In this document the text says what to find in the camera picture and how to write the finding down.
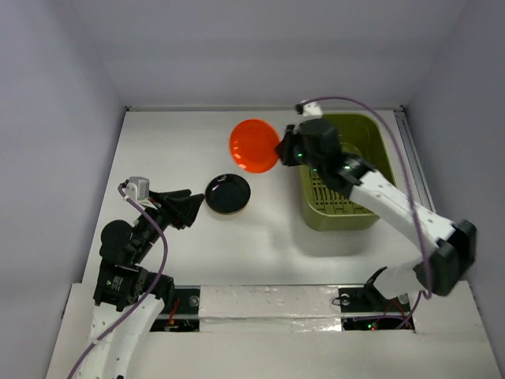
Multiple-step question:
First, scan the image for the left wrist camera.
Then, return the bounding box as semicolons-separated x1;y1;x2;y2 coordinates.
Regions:
118;176;150;204

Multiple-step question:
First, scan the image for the silver tape strip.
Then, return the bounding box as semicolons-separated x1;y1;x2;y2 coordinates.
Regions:
198;285;342;333

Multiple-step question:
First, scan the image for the orange plate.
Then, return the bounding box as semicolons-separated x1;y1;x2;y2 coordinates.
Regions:
229;118;280;174

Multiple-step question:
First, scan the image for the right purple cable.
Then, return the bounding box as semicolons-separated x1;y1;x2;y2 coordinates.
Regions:
315;96;435;328

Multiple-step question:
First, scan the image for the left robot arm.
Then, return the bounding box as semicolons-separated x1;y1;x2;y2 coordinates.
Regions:
68;178;204;378

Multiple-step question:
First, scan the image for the purple cable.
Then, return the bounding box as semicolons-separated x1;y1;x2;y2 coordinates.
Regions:
315;96;435;328
62;183;170;379

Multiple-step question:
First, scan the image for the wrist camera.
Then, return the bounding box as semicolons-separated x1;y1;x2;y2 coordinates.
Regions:
295;101;323;118
118;176;150;204

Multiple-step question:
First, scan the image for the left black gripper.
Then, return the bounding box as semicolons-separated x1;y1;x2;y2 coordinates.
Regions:
132;187;204;261

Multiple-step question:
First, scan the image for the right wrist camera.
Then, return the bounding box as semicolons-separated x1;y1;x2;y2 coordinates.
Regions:
295;101;323;118

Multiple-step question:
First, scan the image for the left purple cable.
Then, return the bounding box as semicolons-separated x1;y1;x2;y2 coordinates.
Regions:
62;183;170;379

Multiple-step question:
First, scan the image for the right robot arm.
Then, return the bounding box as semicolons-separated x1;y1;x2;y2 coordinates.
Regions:
275;118;477;310

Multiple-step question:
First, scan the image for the olive green dish rack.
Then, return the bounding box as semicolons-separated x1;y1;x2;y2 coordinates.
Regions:
297;113;398;233

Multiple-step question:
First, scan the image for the black plate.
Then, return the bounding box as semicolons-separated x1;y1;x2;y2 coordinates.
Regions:
204;173;252;215

